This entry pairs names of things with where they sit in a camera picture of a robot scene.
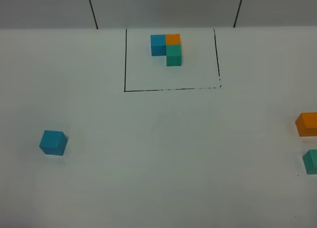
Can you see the orange template block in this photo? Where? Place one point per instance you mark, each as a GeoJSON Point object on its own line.
{"type": "Point", "coordinates": [172, 39]}

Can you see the green template block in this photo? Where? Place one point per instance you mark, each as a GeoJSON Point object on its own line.
{"type": "Point", "coordinates": [173, 55]}

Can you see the blue template block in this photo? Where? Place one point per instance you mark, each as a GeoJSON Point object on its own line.
{"type": "Point", "coordinates": [158, 45]}

